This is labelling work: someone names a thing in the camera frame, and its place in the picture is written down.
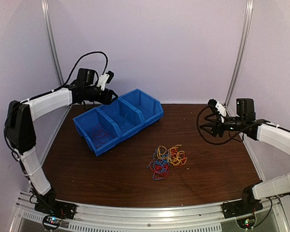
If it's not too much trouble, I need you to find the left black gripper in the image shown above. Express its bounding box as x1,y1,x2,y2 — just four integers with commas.
86,87,119,105

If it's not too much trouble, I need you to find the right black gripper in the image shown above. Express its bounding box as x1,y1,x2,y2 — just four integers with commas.
200,112,245,137

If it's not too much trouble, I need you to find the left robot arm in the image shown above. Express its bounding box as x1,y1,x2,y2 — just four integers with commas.
4,68,118,196

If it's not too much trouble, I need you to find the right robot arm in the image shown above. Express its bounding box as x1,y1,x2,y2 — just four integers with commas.
196,98,290,214

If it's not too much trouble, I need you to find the blue three-compartment bin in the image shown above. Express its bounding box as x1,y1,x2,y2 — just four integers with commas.
73,89,164,157

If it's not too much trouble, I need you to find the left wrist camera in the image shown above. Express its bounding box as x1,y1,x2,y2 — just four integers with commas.
96,71,114,91

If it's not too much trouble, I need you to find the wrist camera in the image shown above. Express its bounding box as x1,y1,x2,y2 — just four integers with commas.
208,99,227,123
96,71,114,91

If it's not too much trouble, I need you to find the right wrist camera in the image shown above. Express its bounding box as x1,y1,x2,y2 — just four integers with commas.
208,99,227,123

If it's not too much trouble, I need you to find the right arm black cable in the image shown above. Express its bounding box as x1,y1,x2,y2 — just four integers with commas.
196,105,245,145

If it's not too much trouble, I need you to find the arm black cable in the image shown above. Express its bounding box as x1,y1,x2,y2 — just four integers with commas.
196,105,245,145
60,51,109,90

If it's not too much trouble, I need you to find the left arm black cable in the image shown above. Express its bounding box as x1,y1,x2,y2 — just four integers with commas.
60,51,109,90

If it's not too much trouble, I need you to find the yellow cable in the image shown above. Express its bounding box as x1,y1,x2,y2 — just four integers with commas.
157,144,188,169

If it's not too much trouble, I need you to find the right aluminium frame post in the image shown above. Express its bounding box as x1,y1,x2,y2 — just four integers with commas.
225,0,254,107

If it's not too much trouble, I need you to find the aluminium frame post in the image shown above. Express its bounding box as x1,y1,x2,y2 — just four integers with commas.
41,0,64,91
225,0,254,107

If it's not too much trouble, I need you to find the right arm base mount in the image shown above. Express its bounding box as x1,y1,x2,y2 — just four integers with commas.
221,193,263,230

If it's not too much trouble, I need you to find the front aluminium rail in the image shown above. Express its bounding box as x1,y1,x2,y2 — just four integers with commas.
8,192,290,232

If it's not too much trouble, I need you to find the left aluminium frame post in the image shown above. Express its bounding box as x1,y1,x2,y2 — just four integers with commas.
41,0,64,91

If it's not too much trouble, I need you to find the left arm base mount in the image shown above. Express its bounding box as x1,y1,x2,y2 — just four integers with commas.
32,188,77,232

